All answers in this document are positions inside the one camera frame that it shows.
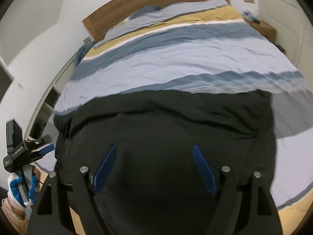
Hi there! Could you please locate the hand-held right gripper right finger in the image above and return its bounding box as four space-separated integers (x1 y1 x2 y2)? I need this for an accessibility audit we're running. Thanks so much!
192 144 282 235

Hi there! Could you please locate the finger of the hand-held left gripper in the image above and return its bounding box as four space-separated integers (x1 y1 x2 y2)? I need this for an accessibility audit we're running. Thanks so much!
31 144 55 161
24 135 52 148

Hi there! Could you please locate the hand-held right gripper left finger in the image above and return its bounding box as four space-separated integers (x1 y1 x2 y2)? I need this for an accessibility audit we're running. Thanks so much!
26 144 118 235

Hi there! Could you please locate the black puffer jacket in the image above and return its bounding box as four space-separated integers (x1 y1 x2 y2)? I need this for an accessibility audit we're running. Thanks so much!
52 89 277 235

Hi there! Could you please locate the person's left hand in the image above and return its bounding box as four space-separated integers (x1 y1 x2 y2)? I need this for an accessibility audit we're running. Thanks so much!
7 166 40 210

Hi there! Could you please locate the crumpled blue cloth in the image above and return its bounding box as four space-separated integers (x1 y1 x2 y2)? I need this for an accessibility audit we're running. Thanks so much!
73 42 94 66

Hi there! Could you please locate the bed with striped duvet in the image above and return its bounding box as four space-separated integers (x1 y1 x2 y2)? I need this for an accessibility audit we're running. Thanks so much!
52 0 313 211

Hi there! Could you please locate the wooden nightstand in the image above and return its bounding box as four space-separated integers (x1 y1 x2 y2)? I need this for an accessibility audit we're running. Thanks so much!
247 20 278 46

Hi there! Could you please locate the small bottles cluster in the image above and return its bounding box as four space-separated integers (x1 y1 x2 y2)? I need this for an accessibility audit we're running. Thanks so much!
241 9 261 24

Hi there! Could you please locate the blue pillow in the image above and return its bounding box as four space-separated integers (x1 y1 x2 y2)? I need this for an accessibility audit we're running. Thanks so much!
128 4 160 20

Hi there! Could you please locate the lilac pillow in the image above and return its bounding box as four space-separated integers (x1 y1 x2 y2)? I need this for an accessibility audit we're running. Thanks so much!
105 0 229 37

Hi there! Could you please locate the wooden headboard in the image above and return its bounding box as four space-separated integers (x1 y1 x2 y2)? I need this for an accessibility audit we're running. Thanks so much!
82 0 231 41

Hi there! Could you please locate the white wardrobe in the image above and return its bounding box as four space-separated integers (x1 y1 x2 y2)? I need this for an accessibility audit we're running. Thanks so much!
254 0 313 66

